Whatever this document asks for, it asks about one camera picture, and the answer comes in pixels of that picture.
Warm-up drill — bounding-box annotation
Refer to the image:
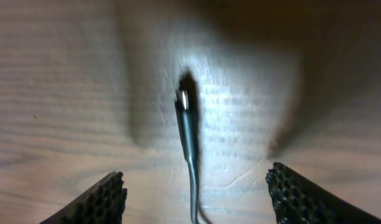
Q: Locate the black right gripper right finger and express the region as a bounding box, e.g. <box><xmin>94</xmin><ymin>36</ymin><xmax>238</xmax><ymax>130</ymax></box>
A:
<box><xmin>266</xmin><ymin>162</ymin><xmax>381</xmax><ymax>224</ymax></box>

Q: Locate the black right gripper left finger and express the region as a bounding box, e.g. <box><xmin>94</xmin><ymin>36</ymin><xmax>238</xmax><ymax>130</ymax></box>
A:
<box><xmin>40</xmin><ymin>171</ymin><xmax>127</xmax><ymax>224</ymax></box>

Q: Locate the black charger cable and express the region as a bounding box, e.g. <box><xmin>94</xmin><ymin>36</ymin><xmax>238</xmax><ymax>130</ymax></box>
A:
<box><xmin>174</xmin><ymin>88</ymin><xmax>213</xmax><ymax>224</ymax></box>

